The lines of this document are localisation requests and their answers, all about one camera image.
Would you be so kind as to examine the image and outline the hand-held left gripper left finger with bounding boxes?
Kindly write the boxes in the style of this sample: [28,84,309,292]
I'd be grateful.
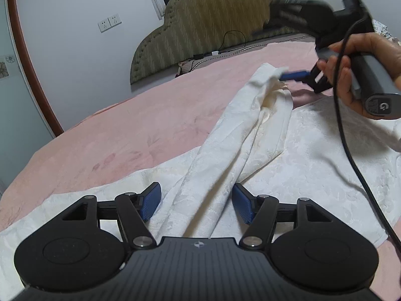
[61,182,162,250]

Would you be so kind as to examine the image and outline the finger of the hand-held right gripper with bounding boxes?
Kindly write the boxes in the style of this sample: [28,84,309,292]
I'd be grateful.
[252,0,335,38]
[278,64,333,94]

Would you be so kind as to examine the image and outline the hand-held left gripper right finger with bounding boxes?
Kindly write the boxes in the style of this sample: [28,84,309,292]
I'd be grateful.
[232,183,333,249]

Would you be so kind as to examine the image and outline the white pants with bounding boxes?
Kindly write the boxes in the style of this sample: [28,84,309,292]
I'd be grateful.
[0,63,401,286]

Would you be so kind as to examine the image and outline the person's right hand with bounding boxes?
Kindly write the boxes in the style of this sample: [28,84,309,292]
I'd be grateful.
[317,32,401,120]

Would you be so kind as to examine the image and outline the patterned white pillow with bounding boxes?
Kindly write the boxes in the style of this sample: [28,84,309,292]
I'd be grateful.
[373,19,401,43]

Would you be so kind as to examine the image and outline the pink blanket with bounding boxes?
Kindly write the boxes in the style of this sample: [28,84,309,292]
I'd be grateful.
[0,39,401,301]

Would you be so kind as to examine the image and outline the olive padded headboard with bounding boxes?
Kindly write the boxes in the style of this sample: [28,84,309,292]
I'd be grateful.
[130,0,301,85]

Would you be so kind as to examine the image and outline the mauve mattress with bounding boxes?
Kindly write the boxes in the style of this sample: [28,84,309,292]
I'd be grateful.
[174,34,315,78]

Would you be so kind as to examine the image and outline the thin black charging cable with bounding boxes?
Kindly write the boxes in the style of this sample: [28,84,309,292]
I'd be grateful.
[192,30,265,69]

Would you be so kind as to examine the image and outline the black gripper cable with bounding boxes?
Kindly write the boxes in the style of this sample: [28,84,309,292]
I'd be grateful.
[333,19,401,249]

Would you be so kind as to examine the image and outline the white wall socket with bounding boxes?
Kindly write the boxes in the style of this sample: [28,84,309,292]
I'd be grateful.
[98,13,122,33]

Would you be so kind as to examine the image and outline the brown door frame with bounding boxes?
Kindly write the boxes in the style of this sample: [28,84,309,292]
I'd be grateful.
[6,0,65,137]

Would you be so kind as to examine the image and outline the flower wall sticker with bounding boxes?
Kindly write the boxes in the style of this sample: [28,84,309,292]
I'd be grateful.
[0,55,17,80]

